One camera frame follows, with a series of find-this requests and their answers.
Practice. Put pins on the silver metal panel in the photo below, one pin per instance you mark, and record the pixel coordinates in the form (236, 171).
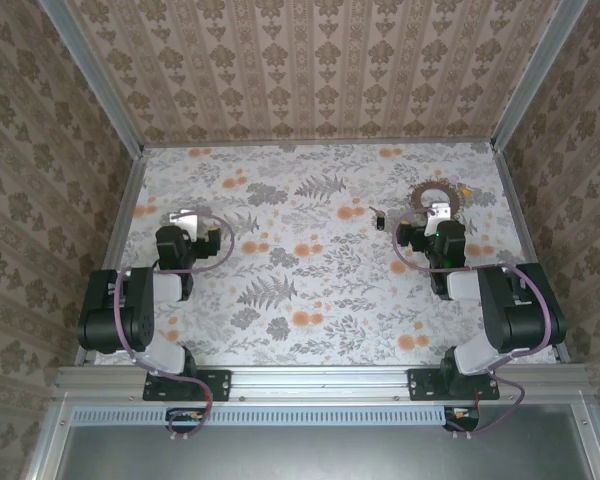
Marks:
(320, 455)

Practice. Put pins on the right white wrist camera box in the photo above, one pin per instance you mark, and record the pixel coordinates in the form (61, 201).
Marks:
(441, 210)

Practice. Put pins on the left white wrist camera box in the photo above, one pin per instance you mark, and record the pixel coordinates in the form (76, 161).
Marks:
(186, 221)

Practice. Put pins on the floral patterned table cover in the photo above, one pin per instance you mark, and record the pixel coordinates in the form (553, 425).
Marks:
(330, 170)

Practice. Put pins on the black-headed key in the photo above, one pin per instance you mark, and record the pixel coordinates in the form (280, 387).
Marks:
(380, 222)

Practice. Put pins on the aluminium frame post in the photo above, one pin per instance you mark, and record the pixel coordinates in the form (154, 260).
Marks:
(540, 75)
(92, 80)

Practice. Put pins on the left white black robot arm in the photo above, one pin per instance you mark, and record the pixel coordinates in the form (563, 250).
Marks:
(130, 305)

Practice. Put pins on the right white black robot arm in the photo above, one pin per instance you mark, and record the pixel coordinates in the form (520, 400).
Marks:
(510, 310)

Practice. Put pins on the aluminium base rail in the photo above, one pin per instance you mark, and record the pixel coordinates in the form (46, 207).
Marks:
(320, 382)

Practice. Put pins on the brown keyring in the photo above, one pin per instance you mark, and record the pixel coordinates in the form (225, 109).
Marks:
(422, 196)

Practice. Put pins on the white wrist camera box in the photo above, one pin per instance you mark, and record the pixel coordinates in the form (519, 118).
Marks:
(186, 221)
(441, 210)

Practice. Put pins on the aluminium table side rail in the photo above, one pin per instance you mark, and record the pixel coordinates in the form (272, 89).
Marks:
(125, 210)
(517, 210)

